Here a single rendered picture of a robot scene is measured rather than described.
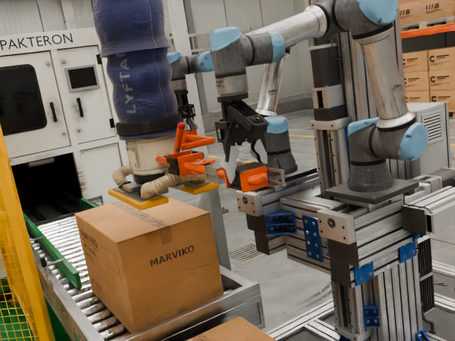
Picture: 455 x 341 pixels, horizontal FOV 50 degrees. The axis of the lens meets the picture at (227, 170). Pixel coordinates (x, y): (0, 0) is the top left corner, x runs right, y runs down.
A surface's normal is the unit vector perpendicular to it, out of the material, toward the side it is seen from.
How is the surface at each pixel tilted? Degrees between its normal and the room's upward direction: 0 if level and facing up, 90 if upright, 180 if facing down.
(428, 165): 90
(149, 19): 96
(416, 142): 98
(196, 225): 90
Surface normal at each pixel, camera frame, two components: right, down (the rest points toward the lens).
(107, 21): -0.36, 0.26
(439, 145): 0.54, 0.10
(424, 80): -0.80, 0.25
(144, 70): 0.21, -0.17
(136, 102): -0.14, -0.04
